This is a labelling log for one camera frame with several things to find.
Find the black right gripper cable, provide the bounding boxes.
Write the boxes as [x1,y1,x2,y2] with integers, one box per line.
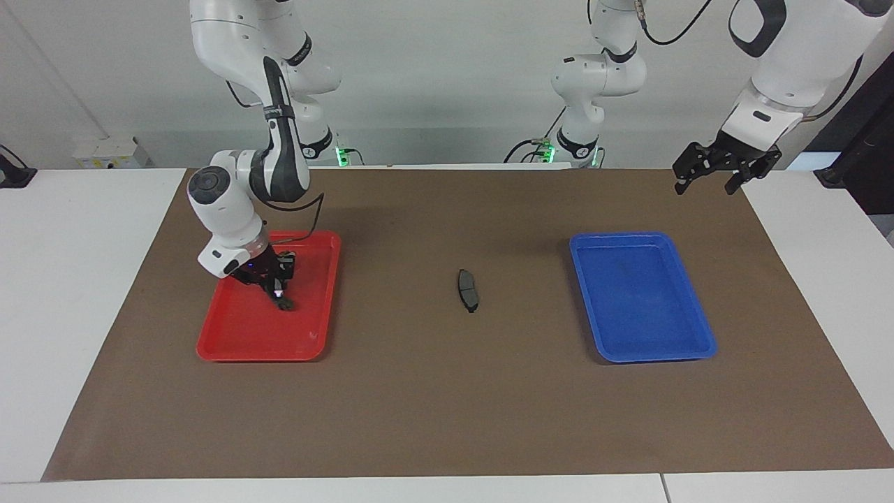
[260,191,326,247]

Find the blue plastic tray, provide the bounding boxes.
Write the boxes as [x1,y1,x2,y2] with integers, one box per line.
[569,232,719,364]

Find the black stand frame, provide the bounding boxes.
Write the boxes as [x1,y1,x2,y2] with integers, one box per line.
[803,52,894,217]

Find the red plastic tray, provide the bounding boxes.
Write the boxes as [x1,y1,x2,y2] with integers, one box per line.
[196,231,342,363]

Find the dark brake pad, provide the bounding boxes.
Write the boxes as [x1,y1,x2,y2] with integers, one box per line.
[457,269,481,314]

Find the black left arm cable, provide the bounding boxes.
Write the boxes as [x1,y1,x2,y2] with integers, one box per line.
[637,0,715,47]

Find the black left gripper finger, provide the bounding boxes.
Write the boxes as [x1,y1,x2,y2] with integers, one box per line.
[673,162,701,196]
[724,164,754,196]

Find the white wall socket box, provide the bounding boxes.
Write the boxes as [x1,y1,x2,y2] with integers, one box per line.
[73,136,152,169]

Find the black left arm base cables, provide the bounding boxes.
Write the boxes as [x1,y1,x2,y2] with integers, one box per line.
[504,105,568,166]

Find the brown table mat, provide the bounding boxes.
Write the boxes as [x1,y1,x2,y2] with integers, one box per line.
[41,168,894,483]

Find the small black clamp mount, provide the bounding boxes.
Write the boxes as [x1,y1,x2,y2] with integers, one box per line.
[0,144,38,189]

